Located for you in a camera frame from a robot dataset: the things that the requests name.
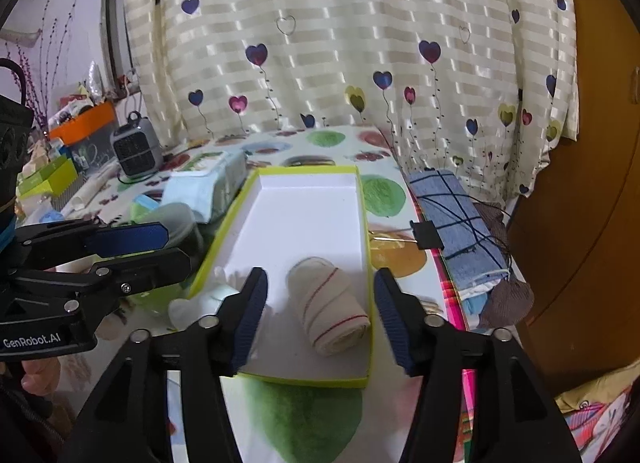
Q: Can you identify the small grey heater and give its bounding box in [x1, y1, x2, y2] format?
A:
[111, 112, 165, 179]

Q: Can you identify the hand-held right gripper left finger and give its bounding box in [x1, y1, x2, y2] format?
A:
[60, 267, 271, 463]

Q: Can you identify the light green sock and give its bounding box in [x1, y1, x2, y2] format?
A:
[127, 283, 188, 316]

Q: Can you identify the pink plaid cloth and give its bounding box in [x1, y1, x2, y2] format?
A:
[435, 248, 481, 463]

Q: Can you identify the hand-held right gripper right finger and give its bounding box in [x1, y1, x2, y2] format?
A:
[372, 268, 583, 463]

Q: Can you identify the orange box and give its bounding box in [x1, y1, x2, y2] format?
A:
[47, 102, 118, 146]

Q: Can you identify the colourful printed blanket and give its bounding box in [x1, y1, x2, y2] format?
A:
[555, 373, 636, 463]

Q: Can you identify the green box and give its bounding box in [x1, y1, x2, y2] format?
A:
[17, 156, 78, 196]

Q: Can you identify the dark window frame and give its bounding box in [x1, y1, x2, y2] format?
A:
[100, 0, 143, 94]

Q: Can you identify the purple branch decoration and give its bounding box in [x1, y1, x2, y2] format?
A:
[5, 0, 76, 119]

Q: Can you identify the white sock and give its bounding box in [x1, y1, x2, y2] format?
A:
[167, 267, 273, 331]

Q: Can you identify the heart print striped curtain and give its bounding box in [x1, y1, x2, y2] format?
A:
[122, 0, 581, 199]

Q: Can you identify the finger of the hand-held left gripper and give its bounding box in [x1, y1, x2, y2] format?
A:
[10, 248, 193, 329]
[15, 222, 171, 267]

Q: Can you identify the brown cloth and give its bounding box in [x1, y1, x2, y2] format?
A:
[477, 203, 535, 329]

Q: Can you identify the fruit print tablecloth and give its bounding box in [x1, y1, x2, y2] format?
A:
[15, 126, 476, 463]

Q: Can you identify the beige red-striped sock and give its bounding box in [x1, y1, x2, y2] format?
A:
[286, 255, 372, 356]

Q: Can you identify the white paper roll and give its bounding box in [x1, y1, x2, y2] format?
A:
[75, 163, 121, 211]

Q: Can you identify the black binder clip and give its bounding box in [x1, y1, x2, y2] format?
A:
[367, 222, 445, 251]

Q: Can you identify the blue checked folded cloth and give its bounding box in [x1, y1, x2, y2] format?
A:
[405, 169, 511, 289]

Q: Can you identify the green-edged white box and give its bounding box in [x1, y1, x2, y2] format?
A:
[185, 166, 376, 390]

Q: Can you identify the brown wooden door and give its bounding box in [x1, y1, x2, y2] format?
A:
[505, 0, 640, 379]

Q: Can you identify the person's left hand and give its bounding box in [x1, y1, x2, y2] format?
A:
[21, 357, 63, 394]

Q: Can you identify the clear plastic container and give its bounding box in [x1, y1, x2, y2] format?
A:
[127, 202, 203, 249]

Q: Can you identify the light blue tissue pack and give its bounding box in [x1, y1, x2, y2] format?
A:
[162, 150, 248, 224]

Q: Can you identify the light blue cloth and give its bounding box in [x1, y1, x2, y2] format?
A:
[460, 288, 501, 329]

